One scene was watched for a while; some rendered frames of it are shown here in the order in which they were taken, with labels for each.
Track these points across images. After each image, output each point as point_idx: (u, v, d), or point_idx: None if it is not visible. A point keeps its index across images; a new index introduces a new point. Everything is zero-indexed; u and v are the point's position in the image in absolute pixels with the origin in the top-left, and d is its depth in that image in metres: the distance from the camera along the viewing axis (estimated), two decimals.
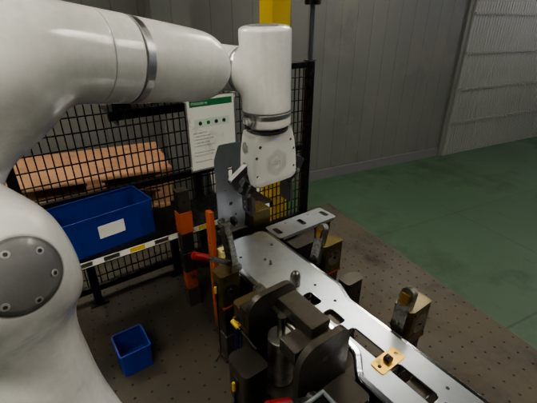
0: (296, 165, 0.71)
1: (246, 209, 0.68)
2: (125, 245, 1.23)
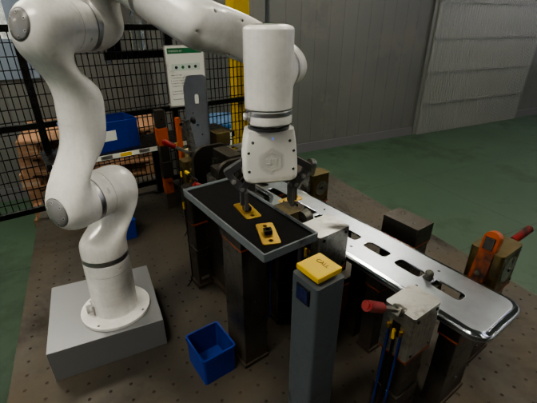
0: (302, 170, 0.70)
1: (240, 203, 0.70)
2: (117, 150, 1.64)
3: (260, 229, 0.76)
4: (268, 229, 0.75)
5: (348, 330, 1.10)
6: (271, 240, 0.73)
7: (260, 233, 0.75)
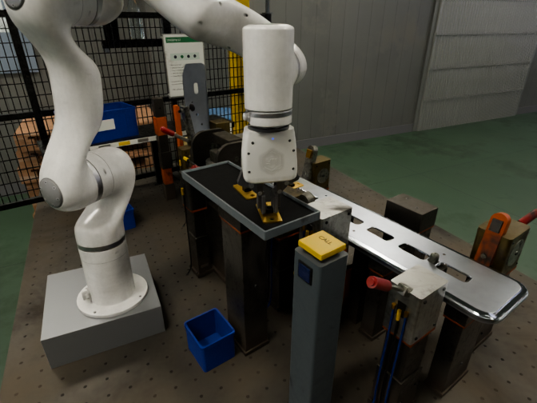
0: None
1: (257, 206, 0.71)
2: (114, 140, 1.62)
3: (260, 209, 0.73)
4: (268, 207, 0.72)
5: (350, 318, 1.08)
6: (272, 218, 0.70)
7: (260, 211, 0.72)
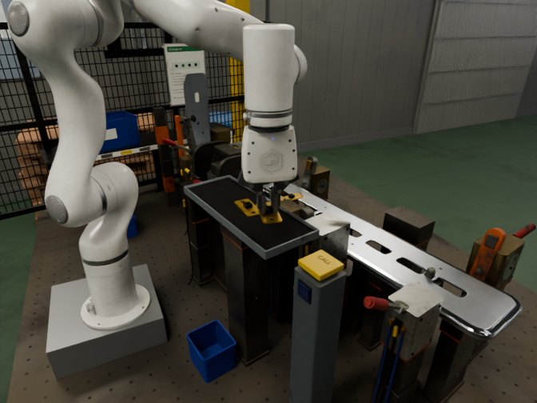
0: None
1: (257, 206, 0.71)
2: (117, 149, 1.64)
3: (260, 209, 0.73)
4: (268, 207, 0.72)
5: (349, 329, 1.10)
6: (272, 218, 0.70)
7: (260, 211, 0.72)
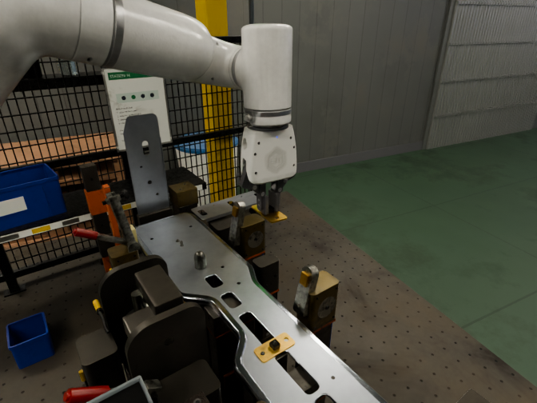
0: None
1: (260, 208, 0.70)
2: (26, 225, 1.12)
3: (259, 210, 0.73)
4: (268, 207, 0.72)
5: None
6: (276, 217, 0.70)
7: (261, 213, 0.72)
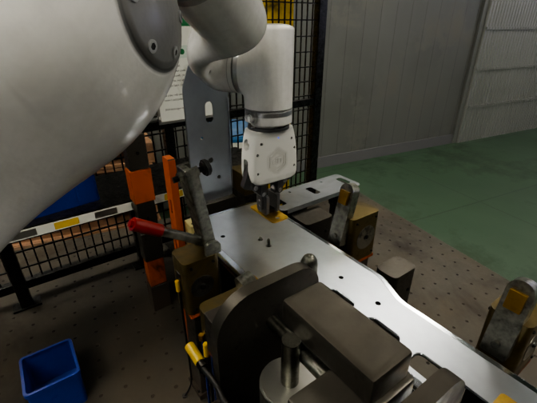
0: None
1: (260, 208, 0.70)
2: (46, 217, 0.81)
3: (258, 210, 0.73)
4: None
5: None
6: (276, 217, 0.71)
7: (261, 213, 0.72)
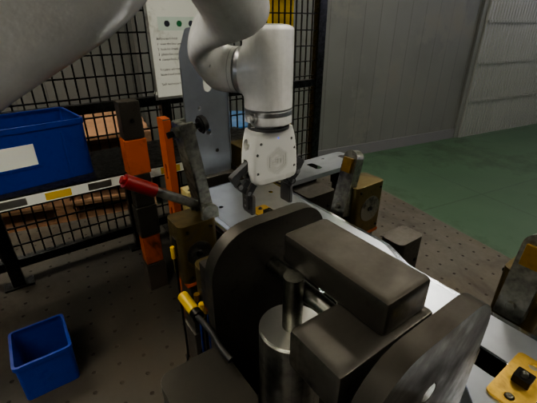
0: (296, 166, 0.72)
1: (246, 208, 0.68)
2: (37, 188, 0.77)
3: (259, 213, 0.73)
4: None
5: None
6: None
7: None
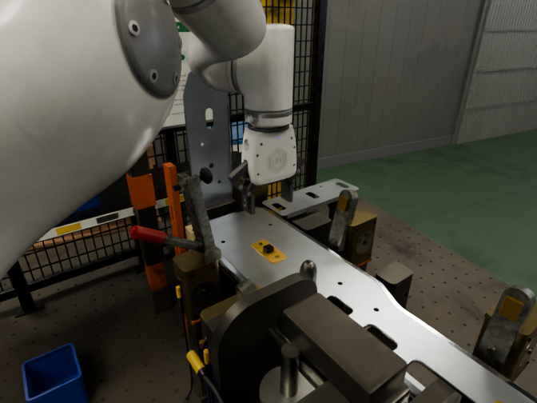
0: (296, 165, 0.72)
1: (246, 208, 0.68)
2: None
3: (259, 249, 0.77)
4: None
5: None
6: (276, 257, 0.75)
7: (261, 252, 0.76)
